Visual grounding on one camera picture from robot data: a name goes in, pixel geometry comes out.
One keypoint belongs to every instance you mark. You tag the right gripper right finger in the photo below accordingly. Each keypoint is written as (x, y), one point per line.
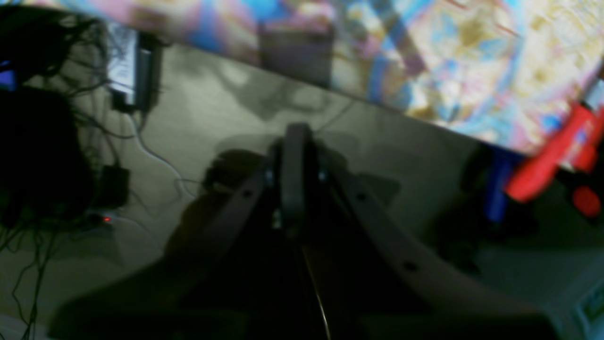
(377, 282)

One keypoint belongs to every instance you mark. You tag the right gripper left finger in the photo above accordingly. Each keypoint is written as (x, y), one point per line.
(152, 304)

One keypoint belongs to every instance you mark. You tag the patterned tablecloth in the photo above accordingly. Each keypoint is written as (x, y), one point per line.
(501, 71)

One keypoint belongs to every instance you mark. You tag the black red clamp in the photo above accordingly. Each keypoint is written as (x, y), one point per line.
(574, 157)

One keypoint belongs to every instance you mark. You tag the blue handled pliers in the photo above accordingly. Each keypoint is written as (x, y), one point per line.
(489, 169)

